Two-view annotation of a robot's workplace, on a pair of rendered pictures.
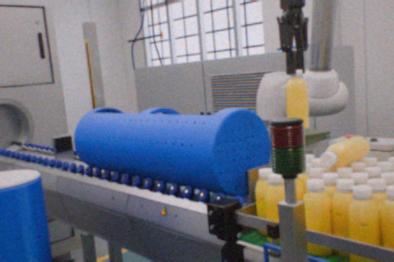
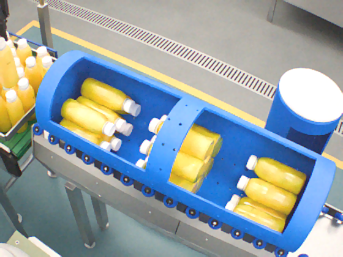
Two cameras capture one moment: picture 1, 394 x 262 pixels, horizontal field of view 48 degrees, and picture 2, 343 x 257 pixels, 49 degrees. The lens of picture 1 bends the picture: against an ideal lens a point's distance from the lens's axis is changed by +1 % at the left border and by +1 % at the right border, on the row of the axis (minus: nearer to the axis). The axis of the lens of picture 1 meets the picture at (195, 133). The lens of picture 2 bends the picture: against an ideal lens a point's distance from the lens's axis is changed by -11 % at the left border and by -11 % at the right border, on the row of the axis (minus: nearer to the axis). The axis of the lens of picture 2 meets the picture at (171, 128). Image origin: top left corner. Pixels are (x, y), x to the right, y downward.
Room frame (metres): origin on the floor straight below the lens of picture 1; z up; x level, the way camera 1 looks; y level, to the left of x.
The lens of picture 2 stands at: (2.37, -0.17, 2.04)
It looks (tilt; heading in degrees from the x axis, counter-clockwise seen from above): 50 degrees down; 157
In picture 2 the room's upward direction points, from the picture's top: 5 degrees clockwise
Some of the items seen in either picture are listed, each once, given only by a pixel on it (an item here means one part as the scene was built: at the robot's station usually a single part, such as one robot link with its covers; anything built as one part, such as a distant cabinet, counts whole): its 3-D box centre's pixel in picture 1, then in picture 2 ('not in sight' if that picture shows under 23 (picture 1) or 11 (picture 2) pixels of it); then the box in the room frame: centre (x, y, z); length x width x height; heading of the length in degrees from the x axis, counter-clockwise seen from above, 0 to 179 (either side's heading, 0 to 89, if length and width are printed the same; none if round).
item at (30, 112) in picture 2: (280, 198); (40, 102); (1.29, -0.23, 0.96); 0.40 x 0.01 x 0.03; 132
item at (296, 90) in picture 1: (296, 102); (5, 64); (1.36, -0.32, 1.24); 0.07 x 0.07 x 0.16
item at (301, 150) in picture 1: (288, 158); not in sight; (0.82, -0.17, 1.18); 0.06 x 0.06 x 0.05
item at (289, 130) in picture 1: (287, 134); not in sight; (0.82, -0.17, 1.23); 0.06 x 0.06 x 0.04
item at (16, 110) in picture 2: not in sight; (16, 112); (1.32, -0.33, 0.98); 0.07 x 0.07 x 0.16
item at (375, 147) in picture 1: (366, 155); not in sight; (1.39, -0.54, 1.05); 0.20 x 0.10 x 0.10; 42
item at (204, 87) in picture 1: (229, 140); not in sight; (3.90, -0.30, 0.72); 2.15 x 0.54 x 1.45; 40
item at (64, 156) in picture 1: (63, 149); not in sight; (2.34, 0.71, 1.00); 0.10 x 0.04 x 0.15; 132
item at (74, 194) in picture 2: not in sight; (81, 218); (1.44, -0.19, 0.31); 0.06 x 0.06 x 0.63; 42
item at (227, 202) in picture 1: (226, 219); not in sight; (1.18, -0.06, 0.95); 0.10 x 0.07 x 0.10; 132
